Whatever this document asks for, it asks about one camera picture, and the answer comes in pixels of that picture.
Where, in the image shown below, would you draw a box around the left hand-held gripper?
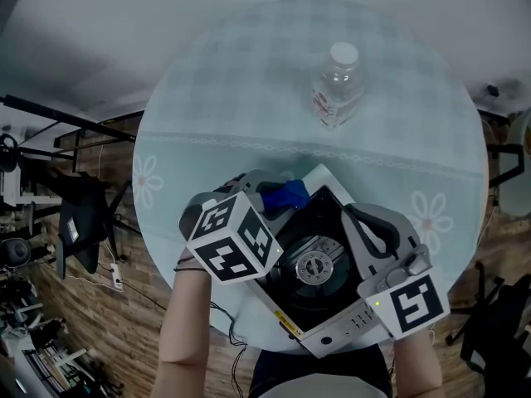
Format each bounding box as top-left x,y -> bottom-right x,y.
178,170 -> 300,284

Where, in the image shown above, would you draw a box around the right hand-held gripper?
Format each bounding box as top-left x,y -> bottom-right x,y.
340,204 -> 451,342

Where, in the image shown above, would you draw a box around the blue cloth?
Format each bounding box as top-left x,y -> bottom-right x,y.
260,179 -> 311,215

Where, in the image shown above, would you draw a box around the white portable gas stove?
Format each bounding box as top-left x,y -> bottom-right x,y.
244,163 -> 395,360

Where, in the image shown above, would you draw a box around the person's right forearm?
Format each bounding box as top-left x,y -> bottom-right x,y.
392,329 -> 447,398

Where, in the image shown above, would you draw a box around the person's left forearm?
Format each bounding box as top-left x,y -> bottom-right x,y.
155,257 -> 212,398

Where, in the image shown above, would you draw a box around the round table with tablecloth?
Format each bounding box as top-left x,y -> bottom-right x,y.
131,0 -> 490,354

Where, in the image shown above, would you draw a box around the clear plastic water bottle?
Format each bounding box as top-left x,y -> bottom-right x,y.
310,41 -> 366,130

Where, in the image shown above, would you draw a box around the grey shell chair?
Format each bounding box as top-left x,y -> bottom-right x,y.
485,105 -> 531,219

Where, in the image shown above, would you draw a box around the black swivel chair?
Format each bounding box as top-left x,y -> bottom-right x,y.
446,261 -> 531,375

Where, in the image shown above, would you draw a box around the person's dark jeans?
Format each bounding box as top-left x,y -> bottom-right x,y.
248,342 -> 395,398

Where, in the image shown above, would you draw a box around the person's beige shirt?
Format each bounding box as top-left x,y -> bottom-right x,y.
256,373 -> 391,398

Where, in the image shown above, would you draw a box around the black office chair with headrest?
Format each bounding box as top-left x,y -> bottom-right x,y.
0,133 -> 144,281

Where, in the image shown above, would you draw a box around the whiteboard on black stand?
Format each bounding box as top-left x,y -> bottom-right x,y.
0,93 -> 144,173

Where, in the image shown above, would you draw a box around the black round fan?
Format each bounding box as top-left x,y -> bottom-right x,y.
0,238 -> 32,269

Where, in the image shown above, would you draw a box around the thin black gripper wires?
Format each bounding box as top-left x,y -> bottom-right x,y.
209,300 -> 250,398

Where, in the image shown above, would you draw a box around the black floor cable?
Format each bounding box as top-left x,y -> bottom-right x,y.
122,282 -> 169,311

